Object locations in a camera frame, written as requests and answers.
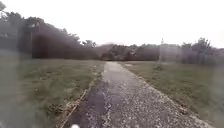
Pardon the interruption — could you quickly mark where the grass field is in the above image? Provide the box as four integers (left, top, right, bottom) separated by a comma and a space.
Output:
119, 59, 224, 128
0, 49, 106, 128

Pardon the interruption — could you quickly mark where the row of trees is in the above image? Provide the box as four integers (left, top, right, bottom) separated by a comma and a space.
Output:
0, 1, 224, 66

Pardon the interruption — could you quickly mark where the dark asphalt path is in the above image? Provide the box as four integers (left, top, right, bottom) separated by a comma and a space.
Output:
61, 61, 216, 128

